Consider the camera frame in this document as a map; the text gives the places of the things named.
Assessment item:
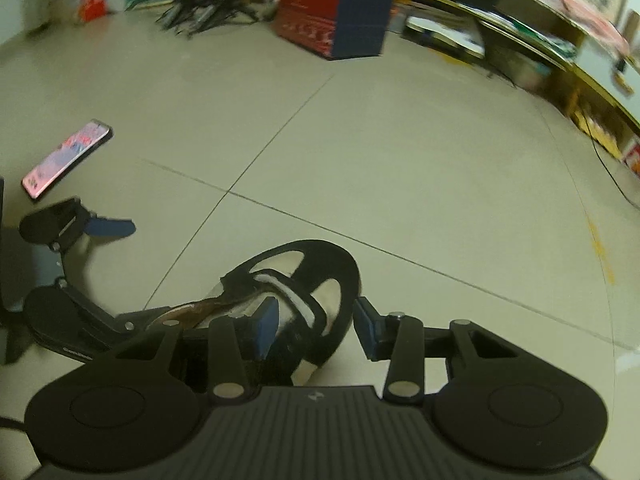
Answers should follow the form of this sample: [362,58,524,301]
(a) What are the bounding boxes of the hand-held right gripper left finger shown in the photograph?
[117,297,279,405]

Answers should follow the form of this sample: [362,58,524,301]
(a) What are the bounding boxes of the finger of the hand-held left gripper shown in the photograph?
[65,287,181,342]
[20,197,137,253]

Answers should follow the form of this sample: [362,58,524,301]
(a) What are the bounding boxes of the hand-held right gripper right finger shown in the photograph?
[354,296,521,403]

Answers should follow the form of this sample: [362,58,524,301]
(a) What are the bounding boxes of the grey shoelace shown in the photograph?
[252,270,328,331]

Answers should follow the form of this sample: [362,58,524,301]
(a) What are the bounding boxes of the black and beige shoe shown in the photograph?
[150,239,362,386]

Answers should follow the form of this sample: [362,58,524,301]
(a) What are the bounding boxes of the black smartphone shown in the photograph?
[21,119,115,202]

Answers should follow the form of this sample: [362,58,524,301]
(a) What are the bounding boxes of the white flat package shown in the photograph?
[402,12,488,58]

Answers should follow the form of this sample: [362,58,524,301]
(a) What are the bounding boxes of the red and blue gift box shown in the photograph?
[274,0,403,61]

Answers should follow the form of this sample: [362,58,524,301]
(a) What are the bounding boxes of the long yellow wooden shelf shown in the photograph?
[395,0,640,161]

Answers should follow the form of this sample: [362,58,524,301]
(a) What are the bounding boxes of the black floor cable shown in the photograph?
[582,110,640,211]

